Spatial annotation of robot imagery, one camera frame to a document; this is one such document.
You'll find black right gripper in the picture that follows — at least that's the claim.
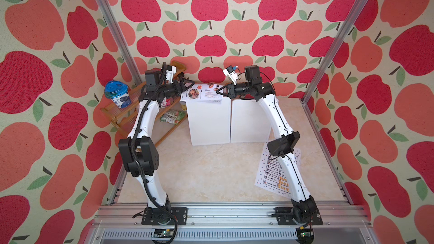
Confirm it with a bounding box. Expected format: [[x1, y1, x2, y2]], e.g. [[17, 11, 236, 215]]
[[217, 83, 252, 100]]

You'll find restaurant special menu sheet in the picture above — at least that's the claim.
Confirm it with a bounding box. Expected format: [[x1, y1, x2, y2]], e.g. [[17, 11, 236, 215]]
[[180, 82, 224, 103]]

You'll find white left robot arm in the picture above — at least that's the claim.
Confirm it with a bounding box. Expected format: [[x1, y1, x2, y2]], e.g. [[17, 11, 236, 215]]
[[118, 66, 194, 224]]

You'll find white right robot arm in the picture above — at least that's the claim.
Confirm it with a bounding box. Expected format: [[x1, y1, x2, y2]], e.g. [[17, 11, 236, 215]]
[[217, 65, 319, 226]]

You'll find left white rack box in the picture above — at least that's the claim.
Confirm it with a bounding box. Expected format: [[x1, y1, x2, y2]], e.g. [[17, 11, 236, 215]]
[[186, 97, 231, 146]]

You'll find white rack box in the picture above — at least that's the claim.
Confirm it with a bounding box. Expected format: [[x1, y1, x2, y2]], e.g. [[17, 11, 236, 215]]
[[186, 97, 231, 146], [231, 99, 271, 143]]

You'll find right white rack box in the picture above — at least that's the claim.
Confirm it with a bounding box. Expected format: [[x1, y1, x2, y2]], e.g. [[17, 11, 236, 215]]
[[231, 99, 271, 143]]

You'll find pink lidded cup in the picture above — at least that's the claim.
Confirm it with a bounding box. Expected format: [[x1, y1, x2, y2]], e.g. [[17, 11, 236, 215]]
[[161, 98, 173, 107]]

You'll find green snack packet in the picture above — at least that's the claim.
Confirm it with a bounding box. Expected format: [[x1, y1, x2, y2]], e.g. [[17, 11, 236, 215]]
[[160, 110, 186, 125]]

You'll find blue lidded yogurt cup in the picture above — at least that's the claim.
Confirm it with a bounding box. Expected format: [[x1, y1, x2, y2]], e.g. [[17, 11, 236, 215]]
[[105, 80, 132, 109]]

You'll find wooden spice shelf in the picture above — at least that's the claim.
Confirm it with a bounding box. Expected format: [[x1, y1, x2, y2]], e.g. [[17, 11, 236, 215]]
[[100, 82, 187, 146]]

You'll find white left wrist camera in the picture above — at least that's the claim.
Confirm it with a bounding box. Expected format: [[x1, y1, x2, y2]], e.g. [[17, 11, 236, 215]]
[[165, 65, 177, 84]]

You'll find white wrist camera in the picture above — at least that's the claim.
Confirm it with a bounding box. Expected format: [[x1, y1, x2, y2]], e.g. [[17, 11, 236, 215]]
[[165, 65, 177, 84], [223, 66, 238, 85]]

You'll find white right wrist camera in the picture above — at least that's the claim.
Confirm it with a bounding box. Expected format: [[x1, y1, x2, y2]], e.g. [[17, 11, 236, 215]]
[[223, 66, 238, 85]]

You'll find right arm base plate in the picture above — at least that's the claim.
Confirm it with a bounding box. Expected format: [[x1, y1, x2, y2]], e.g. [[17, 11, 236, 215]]
[[271, 207, 323, 226]]

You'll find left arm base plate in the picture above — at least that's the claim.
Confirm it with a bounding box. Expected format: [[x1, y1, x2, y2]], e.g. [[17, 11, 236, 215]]
[[141, 207, 188, 225]]

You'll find left aluminium frame post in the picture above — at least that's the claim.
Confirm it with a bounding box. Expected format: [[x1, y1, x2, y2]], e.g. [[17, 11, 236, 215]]
[[96, 0, 143, 86]]

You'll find aluminium frame post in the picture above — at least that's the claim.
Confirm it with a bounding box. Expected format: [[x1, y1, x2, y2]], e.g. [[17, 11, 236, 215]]
[[301, 0, 368, 106], [96, 0, 143, 86]]

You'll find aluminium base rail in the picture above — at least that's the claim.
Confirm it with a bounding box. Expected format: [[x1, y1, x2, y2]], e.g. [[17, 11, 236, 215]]
[[84, 201, 380, 244]]

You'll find right aluminium frame post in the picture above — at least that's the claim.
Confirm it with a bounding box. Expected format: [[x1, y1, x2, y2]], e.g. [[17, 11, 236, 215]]
[[301, 0, 368, 106]]

